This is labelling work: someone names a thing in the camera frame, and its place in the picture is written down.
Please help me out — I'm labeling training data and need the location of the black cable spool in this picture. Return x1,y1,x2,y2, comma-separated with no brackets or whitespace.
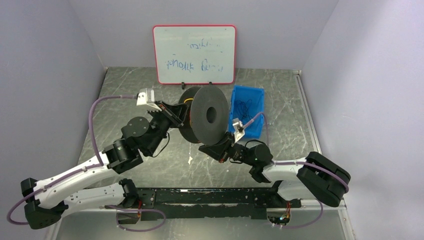
178,85,229,145

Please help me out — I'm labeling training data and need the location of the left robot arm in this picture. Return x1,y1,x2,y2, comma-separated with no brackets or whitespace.
20,101,190,230

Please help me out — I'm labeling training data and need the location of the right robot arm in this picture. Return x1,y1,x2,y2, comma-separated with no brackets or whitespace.
199,133,351,207

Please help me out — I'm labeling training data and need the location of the blue plastic bin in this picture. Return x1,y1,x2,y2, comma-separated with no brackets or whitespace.
228,85,265,139

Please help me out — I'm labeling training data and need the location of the red framed whiteboard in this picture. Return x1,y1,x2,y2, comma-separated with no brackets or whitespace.
152,24,237,85

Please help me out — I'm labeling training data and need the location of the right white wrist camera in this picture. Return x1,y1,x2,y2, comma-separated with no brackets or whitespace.
232,118,245,143

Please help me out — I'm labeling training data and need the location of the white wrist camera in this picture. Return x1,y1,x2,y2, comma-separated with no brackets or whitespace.
136,88,162,112
232,118,245,143

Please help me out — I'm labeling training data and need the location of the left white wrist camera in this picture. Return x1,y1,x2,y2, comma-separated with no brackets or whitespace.
136,88,162,112

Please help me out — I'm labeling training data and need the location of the black cable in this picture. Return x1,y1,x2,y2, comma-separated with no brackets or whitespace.
235,98,254,122

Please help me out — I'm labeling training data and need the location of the black base frame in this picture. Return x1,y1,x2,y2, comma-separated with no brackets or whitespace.
118,186,301,221

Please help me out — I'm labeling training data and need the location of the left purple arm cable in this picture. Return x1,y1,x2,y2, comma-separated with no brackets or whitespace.
6,95,140,227

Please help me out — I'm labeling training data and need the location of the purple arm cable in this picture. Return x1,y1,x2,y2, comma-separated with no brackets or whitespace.
6,95,140,227
243,111,350,193

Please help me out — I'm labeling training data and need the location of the aluminium side rail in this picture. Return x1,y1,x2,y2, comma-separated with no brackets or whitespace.
292,70,351,208

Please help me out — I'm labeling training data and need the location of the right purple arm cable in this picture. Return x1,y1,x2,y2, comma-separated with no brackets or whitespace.
243,111,350,193

